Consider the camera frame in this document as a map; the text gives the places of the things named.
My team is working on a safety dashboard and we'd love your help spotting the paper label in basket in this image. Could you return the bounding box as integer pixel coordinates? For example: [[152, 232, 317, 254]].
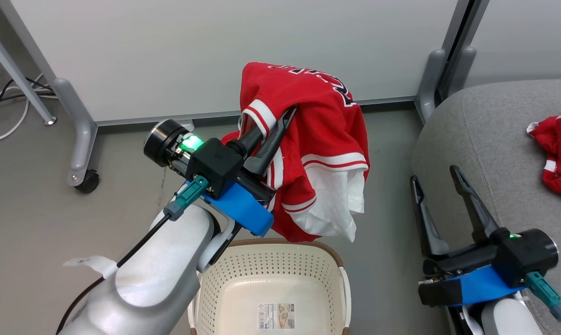
[[257, 303, 296, 331]]

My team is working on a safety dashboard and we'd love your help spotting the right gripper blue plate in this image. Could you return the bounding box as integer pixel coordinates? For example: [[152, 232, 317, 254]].
[[410, 165, 559, 308]]

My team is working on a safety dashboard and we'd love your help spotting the black caster wheel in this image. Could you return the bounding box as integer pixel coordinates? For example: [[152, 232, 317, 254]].
[[74, 169, 100, 194]]

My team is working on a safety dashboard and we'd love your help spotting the long white floor cable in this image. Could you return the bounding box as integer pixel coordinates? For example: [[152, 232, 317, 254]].
[[0, 74, 58, 144]]

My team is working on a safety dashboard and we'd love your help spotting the white tape tag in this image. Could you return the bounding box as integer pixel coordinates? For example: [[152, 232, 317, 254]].
[[64, 255, 118, 280]]

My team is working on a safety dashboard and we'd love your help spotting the wide white partition panel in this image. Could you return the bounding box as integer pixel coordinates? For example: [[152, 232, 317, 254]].
[[0, 0, 472, 127]]

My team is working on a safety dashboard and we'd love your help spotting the grey fabric sofa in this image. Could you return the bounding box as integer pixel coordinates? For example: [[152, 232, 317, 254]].
[[411, 79, 561, 335]]

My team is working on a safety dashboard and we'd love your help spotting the red jersey with lettering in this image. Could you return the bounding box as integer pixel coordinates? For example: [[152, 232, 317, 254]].
[[222, 62, 371, 243]]

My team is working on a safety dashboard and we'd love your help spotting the teal plug right camera cable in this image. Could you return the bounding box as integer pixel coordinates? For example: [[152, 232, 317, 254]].
[[526, 272, 561, 335]]

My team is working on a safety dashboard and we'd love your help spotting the cream perforated laundry basket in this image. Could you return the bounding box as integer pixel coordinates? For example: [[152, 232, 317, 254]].
[[188, 239, 351, 335]]

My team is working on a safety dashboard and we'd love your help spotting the grey partition foot with caster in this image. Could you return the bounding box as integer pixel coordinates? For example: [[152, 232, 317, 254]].
[[53, 78, 98, 187]]

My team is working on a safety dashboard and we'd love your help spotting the teal plug left camera cable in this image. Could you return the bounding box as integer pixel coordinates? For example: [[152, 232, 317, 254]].
[[57, 176, 210, 335]]

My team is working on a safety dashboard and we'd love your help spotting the red shorts white trim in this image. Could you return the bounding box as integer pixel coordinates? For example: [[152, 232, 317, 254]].
[[526, 103, 561, 204]]

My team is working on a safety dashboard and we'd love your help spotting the teal plug camera cable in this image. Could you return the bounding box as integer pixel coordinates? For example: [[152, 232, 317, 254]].
[[57, 176, 210, 335], [526, 272, 561, 335]]

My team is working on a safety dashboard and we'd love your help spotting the grey metal table leg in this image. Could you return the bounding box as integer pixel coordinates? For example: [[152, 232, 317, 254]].
[[0, 16, 57, 126]]

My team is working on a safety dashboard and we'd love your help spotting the narrow white partition panel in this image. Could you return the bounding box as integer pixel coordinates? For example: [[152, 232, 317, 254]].
[[464, 0, 561, 89]]

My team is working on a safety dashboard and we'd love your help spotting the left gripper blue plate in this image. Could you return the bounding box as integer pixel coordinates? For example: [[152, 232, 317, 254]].
[[144, 106, 299, 238]]

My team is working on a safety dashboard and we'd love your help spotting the black floor cable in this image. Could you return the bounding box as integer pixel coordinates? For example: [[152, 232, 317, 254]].
[[0, 69, 55, 134]]

